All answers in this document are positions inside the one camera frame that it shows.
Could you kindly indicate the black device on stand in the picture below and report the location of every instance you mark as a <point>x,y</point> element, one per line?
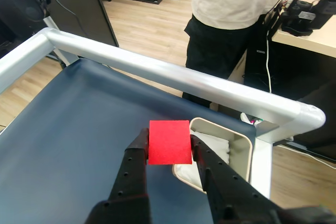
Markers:
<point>21,6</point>

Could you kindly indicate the dark partition panel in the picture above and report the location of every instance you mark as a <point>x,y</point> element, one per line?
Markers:
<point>86,16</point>

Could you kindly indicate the red cube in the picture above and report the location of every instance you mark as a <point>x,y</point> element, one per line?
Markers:
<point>169,142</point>

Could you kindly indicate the beige box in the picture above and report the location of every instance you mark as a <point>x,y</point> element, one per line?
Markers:
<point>242,153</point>

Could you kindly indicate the dark table mat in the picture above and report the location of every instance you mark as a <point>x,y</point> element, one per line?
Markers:
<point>78,129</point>

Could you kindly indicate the white tissue padding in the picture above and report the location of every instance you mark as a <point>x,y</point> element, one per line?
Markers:
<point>215,142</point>

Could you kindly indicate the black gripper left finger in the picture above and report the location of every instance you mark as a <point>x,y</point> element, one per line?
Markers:
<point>131,182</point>

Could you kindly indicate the silver cart rail frame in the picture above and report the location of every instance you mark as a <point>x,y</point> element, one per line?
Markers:
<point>157,70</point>

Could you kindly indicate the person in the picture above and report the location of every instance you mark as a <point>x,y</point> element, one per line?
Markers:
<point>231,3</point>

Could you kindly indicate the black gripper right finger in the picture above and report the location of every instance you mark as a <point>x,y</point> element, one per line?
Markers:
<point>231,197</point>

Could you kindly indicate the beige desk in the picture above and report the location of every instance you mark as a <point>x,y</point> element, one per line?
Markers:
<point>302,41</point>

